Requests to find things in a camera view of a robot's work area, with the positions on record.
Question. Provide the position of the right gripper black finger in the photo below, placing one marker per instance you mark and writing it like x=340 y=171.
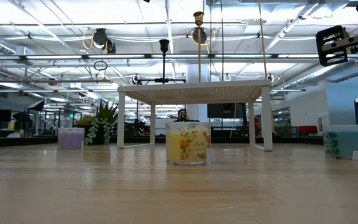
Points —
x=322 y=46

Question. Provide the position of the teal candle jar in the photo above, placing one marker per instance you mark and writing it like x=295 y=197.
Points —
x=348 y=141

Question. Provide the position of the black candlestick holder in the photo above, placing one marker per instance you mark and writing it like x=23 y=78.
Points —
x=164 y=45

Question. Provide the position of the yellow candle jar fruit label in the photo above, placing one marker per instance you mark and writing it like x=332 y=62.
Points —
x=188 y=146

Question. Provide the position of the purple candle jar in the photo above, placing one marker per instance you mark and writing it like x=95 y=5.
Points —
x=71 y=138

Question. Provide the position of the red sofa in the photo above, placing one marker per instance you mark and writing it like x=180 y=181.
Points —
x=308 y=129

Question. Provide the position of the white metal shelf rack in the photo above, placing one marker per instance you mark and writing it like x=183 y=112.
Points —
x=197 y=84

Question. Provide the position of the person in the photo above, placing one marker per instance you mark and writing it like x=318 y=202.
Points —
x=182 y=114

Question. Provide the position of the potted green plant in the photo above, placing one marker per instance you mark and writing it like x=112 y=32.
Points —
x=104 y=121

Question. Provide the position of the black studio softbox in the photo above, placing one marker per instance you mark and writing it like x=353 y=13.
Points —
x=36 y=105

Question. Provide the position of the black frame base rail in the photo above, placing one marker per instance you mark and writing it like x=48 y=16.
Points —
x=26 y=141

